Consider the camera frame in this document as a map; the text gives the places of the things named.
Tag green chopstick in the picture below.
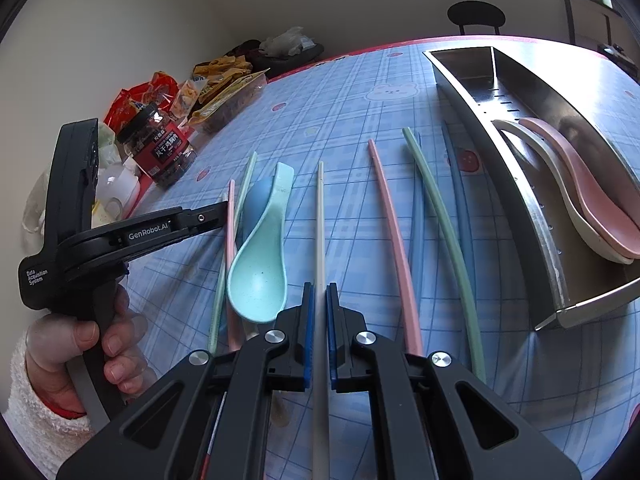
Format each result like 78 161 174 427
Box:
207 151 258 356
402 127 487 385

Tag black round-backed chair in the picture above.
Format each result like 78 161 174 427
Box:
446 1 506 37

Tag blue plaid tablecloth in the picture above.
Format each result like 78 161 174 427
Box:
90 35 640 480

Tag blue spoon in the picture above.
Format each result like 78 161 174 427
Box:
241 175 281 261

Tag pink chopstick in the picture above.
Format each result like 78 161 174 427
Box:
225 179 242 353
367 138 425 357

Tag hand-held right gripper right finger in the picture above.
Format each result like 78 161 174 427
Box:
327 282 583 480

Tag dark slim chair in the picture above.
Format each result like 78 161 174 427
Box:
564 0 613 46

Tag clear packet of yellow snacks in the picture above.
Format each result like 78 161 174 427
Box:
172 77 211 121

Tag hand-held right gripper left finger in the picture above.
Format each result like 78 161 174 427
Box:
55 282 317 480

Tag person's left hand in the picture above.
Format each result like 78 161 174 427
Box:
25 285 149 413

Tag person's left forearm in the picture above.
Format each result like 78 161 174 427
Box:
6 332 108 480

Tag pink spoon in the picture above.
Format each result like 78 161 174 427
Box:
518 116 640 260

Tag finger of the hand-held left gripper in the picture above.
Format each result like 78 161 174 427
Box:
120 204 227 262

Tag red snack bag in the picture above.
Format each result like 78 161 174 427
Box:
103 72 181 131

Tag dark bag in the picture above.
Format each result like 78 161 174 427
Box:
227 39 326 78

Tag yellow-labelled snack tray packet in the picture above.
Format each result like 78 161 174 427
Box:
187 71 268 136

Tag black-lidded snack jar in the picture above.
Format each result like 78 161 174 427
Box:
115 102 197 191

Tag yellow snack packets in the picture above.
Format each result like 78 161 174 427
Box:
192 55 256 86

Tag clear plastic cups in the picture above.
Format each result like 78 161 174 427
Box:
92 160 142 223

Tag beige chopstick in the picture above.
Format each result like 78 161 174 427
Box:
311 161 332 480

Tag beige spoon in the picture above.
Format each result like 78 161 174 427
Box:
492 119 633 265

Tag long metal utensil tray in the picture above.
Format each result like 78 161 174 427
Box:
422 46 640 331

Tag mint green spoon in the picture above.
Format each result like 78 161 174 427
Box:
226 162 296 324

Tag white plastic bag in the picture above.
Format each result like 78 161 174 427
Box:
259 27 313 56

